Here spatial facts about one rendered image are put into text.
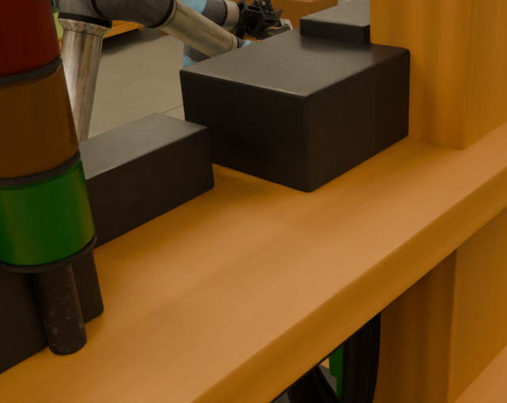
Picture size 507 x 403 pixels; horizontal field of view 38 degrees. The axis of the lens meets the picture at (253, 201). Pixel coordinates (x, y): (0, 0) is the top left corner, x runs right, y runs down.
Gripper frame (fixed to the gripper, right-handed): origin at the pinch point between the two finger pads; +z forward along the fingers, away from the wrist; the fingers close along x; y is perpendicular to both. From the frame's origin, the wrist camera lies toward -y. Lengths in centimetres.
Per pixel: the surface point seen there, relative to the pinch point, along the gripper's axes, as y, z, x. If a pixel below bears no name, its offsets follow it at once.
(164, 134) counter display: 81, -115, -88
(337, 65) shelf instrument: 88, -103, -86
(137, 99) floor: -286, 157, 175
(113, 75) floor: -334, 175, 232
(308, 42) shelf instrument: 84, -100, -81
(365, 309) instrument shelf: 88, -110, -105
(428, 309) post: 77, -89, -103
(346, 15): 86, -97, -79
